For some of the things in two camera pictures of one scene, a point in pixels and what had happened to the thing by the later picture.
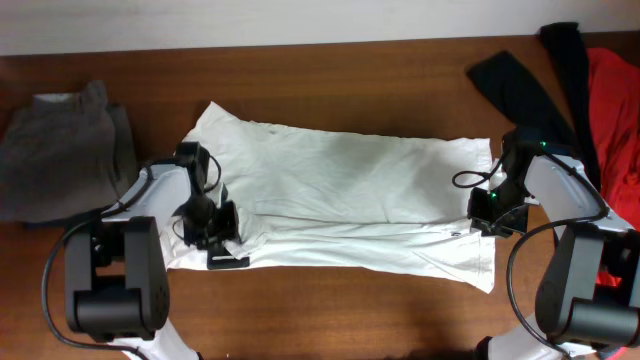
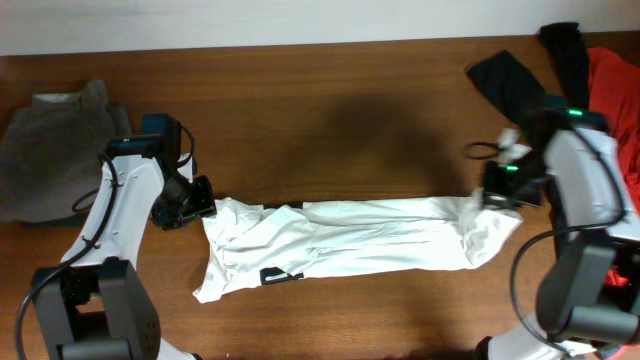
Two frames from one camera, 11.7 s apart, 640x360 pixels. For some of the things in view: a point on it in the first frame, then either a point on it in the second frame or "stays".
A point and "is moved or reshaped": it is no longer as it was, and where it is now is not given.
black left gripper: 229,230 → 205,205
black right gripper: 479,220 → 497,194
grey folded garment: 64,156 stays
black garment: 559,111 stays
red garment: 615,93 stays
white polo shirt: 267,190 is moved or reshaped
